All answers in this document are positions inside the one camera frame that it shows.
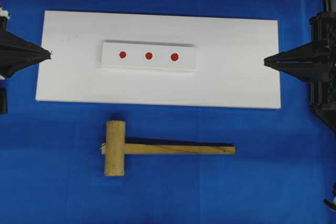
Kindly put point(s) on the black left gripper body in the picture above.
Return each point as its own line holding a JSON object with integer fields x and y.
{"x": 4, "y": 18}

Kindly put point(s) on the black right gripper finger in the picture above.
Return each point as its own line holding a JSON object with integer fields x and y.
{"x": 306, "y": 52}
{"x": 306, "y": 72}

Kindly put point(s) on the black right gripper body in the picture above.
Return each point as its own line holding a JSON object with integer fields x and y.
{"x": 323, "y": 35}

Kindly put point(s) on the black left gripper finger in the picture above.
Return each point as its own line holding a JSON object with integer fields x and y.
{"x": 10, "y": 42}
{"x": 9, "y": 66}

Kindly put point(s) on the wooden mallet hammer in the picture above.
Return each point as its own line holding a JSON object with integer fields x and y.
{"x": 118, "y": 145}

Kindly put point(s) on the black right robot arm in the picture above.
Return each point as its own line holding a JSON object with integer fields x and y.
{"x": 313, "y": 62}

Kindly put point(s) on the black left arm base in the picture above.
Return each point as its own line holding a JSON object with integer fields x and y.
{"x": 3, "y": 101}

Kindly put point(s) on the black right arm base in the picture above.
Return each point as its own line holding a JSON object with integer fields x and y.
{"x": 328, "y": 117}

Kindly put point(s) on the large white base board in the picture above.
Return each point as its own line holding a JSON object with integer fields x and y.
{"x": 230, "y": 53}

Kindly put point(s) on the blue table cloth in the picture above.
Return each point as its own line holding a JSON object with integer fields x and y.
{"x": 52, "y": 169}

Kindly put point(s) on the small white raised block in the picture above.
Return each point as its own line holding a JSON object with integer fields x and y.
{"x": 148, "y": 56}

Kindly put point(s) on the black white clamp object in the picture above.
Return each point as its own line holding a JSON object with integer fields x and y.
{"x": 331, "y": 204}

